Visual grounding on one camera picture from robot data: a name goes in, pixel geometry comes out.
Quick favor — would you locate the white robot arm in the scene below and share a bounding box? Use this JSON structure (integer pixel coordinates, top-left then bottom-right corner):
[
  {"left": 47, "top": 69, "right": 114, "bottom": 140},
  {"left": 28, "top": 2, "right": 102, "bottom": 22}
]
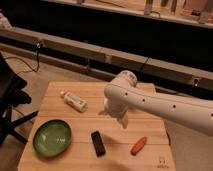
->
[{"left": 104, "top": 70, "right": 213, "bottom": 136}]

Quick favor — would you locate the black office chair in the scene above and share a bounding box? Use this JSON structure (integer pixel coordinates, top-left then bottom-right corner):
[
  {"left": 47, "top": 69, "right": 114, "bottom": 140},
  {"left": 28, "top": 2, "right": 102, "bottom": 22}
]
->
[{"left": 0, "top": 53, "right": 38, "bottom": 146}]

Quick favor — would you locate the white plastic bottle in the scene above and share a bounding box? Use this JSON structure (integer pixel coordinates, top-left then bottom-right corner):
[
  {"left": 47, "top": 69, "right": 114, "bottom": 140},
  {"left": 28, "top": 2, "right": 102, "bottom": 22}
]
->
[{"left": 60, "top": 91, "right": 87, "bottom": 113}]

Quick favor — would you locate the orange carrot toy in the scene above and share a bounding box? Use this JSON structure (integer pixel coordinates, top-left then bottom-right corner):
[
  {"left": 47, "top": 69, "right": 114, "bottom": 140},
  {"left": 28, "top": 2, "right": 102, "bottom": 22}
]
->
[{"left": 131, "top": 137, "right": 147, "bottom": 156}]

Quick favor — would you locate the black cable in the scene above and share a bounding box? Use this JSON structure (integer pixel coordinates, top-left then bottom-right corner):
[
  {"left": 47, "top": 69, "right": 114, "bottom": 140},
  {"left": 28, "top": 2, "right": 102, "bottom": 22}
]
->
[{"left": 4, "top": 39, "right": 44, "bottom": 76}]

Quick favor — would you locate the green bowl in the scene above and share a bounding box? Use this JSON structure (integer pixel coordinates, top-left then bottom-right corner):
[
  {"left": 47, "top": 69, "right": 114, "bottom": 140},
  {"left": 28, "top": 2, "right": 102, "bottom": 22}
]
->
[{"left": 33, "top": 119, "right": 72, "bottom": 157}]

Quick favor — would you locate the grey floor rail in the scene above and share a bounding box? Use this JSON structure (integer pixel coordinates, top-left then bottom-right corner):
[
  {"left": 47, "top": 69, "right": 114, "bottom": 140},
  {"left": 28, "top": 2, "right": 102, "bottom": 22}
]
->
[{"left": 0, "top": 27, "right": 213, "bottom": 91}]

